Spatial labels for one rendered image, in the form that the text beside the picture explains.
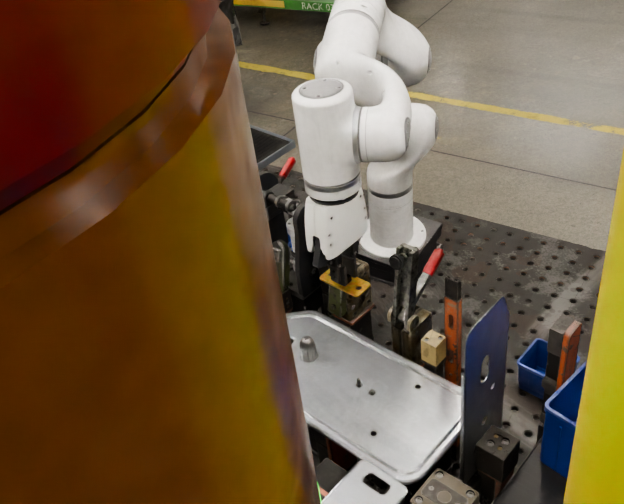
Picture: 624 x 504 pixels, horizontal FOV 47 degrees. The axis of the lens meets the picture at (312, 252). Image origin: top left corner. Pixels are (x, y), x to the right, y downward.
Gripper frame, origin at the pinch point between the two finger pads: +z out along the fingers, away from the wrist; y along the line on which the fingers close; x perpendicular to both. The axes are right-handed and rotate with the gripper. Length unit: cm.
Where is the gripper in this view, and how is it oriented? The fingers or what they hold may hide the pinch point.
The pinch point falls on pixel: (343, 268)
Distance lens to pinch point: 116.0
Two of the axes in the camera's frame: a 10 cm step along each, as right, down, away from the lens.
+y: -6.7, 5.2, -5.4
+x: 7.4, 3.4, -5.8
